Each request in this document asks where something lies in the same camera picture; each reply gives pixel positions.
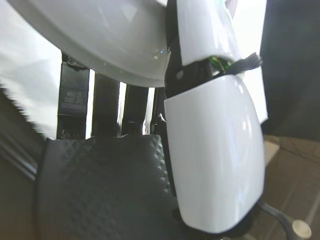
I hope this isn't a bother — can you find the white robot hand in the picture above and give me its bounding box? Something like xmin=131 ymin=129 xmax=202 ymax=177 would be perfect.
xmin=36 ymin=0 xmax=266 ymax=240

